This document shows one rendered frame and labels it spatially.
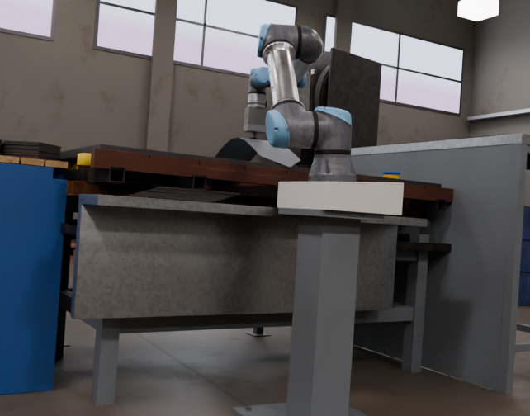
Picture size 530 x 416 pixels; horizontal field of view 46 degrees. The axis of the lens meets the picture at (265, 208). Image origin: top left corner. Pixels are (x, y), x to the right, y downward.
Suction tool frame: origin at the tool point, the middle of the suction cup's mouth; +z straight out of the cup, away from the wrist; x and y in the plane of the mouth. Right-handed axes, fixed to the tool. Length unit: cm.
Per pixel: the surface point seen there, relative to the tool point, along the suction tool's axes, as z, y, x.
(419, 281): 55, -76, 15
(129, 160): 16, 58, 52
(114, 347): 77, 58, 46
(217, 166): 15, 26, 44
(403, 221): 30, -46, 48
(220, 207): 29, 30, 66
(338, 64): -181, -270, -511
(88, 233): 40, 69, 58
